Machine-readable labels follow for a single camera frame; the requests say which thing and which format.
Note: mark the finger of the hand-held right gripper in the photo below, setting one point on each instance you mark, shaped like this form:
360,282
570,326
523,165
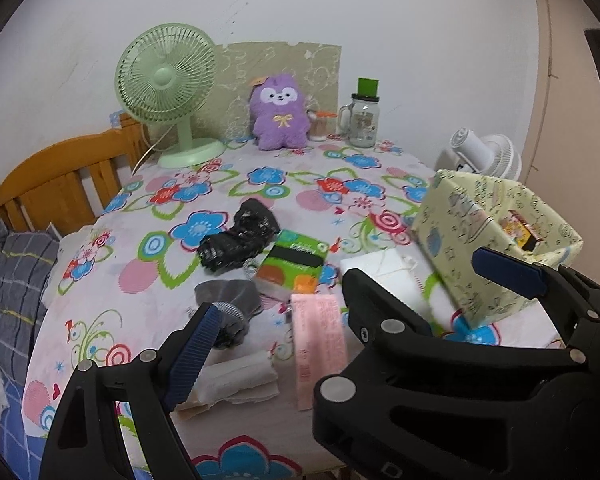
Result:
510,272
365,305

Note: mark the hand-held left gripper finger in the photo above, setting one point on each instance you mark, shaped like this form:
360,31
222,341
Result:
192,357

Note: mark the yellow cartoon print box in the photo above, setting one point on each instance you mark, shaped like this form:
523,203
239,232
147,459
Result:
460,260

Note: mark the pink tissue packet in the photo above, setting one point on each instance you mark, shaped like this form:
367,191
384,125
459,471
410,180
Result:
317,340

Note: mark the grey sock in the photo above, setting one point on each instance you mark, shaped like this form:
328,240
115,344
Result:
230,292

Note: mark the green tissue pack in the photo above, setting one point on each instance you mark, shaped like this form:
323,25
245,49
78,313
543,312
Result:
292,265

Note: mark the small red yellow box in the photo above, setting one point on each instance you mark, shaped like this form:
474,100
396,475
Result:
520,232

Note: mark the white standing fan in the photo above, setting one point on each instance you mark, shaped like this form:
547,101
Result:
472,152

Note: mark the beige door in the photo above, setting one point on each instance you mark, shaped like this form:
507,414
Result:
565,135

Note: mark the floral tablecloth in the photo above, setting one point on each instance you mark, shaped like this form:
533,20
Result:
145,210

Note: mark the glass jar with green lid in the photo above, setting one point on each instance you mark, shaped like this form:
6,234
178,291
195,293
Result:
363,122

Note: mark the cotton swab jar orange lid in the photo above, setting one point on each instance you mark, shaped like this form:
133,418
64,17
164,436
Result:
320,127

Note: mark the grey plaid bedding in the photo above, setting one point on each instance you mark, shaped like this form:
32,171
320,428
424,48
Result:
15,280

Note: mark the blue checked bedsheet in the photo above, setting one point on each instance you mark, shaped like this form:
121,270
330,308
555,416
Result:
10,452

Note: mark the purple plush toy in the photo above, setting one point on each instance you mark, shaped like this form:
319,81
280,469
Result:
279,117

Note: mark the beige patterned cardboard sheet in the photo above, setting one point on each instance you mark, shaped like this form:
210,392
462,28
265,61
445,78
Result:
310,70

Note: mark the green desk fan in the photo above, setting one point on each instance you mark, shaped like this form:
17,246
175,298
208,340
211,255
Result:
165,77

